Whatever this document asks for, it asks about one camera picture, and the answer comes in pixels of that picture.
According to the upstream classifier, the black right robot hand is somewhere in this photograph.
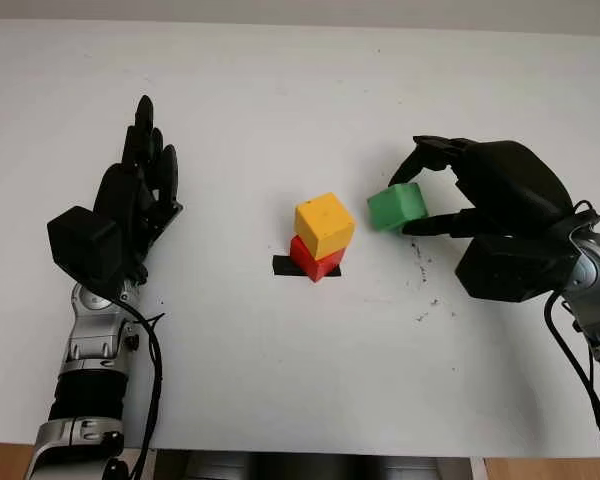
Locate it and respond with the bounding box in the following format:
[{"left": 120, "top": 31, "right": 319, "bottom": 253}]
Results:
[{"left": 387, "top": 134, "right": 589, "bottom": 240}]

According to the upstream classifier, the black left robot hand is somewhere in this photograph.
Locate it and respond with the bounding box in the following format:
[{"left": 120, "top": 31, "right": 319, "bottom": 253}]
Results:
[{"left": 92, "top": 94, "right": 185, "bottom": 289}]

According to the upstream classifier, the green wooden block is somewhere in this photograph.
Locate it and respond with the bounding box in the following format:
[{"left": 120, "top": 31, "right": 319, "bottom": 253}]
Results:
[{"left": 367, "top": 182, "right": 429, "bottom": 235}]

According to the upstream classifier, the yellow wooden block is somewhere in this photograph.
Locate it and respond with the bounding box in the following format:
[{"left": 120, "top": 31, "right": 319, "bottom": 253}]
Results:
[{"left": 294, "top": 191, "right": 357, "bottom": 260}]

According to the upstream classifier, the red wooden block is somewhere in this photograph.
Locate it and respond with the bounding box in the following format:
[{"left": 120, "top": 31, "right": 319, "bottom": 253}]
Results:
[{"left": 289, "top": 235, "right": 347, "bottom": 284}]

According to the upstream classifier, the black tape strip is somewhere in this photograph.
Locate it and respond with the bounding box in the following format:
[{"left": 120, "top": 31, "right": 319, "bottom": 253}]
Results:
[{"left": 272, "top": 254, "right": 342, "bottom": 279}]

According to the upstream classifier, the dark robot torso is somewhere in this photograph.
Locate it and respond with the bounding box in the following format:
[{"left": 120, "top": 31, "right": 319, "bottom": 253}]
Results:
[{"left": 154, "top": 449, "right": 474, "bottom": 480}]

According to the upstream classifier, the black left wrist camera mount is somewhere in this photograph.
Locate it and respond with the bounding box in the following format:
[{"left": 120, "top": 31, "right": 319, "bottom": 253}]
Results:
[{"left": 46, "top": 206, "right": 126, "bottom": 296}]

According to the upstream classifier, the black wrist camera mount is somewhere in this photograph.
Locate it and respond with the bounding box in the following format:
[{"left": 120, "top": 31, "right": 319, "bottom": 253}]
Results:
[
  {"left": 46, "top": 206, "right": 126, "bottom": 296},
  {"left": 454, "top": 234, "right": 581, "bottom": 303}
]

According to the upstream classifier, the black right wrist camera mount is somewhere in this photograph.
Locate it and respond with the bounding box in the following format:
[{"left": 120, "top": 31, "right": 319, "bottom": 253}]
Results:
[{"left": 454, "top": 234, "right": 581, "bottom": 303}]

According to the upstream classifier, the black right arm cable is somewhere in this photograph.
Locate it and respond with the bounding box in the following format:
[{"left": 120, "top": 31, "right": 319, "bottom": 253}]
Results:
[{"left": 543, "top": 199, "right": 600, "bottom": 480}]

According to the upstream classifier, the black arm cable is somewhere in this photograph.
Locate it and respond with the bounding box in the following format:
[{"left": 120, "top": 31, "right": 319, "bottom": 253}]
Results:
[
  {"left": 543, "top": 199, "right": 600, "bottom": 480},
  {"left": 104, "top": 294, "right": 167, "bottom": 480}
]

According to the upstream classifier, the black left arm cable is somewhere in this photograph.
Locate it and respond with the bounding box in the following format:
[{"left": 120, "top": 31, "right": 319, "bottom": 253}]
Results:
[{"left": 104, "top": 294, "right": 167, "bottom": 480}]

